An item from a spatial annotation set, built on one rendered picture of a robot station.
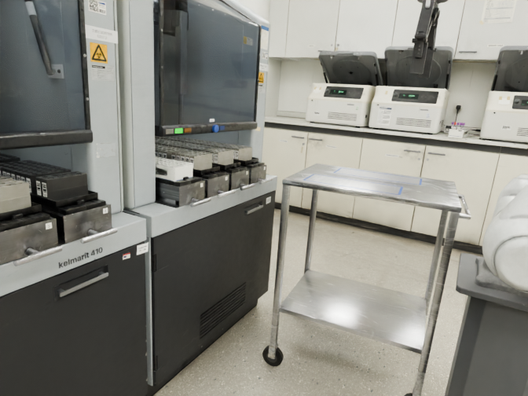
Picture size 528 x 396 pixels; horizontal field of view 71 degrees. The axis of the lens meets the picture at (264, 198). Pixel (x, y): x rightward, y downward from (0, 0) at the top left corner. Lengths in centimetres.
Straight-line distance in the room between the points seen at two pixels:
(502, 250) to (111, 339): 102
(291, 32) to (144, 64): 288
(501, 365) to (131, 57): 128
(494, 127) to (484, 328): 232
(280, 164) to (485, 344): 286
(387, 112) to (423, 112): 28
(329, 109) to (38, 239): 286
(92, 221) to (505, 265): 92
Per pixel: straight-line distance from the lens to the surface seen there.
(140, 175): 125
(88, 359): 122
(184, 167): 132
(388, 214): 343
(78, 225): 103
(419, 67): 102
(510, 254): 81
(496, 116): 328
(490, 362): 117
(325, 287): 179
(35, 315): 106
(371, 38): 372
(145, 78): 124
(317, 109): 352
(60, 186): 108
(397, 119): 333
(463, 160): 329
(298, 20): 400
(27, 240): 98
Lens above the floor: 111
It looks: 15 degrees down
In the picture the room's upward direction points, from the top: 4 degrees clockwise
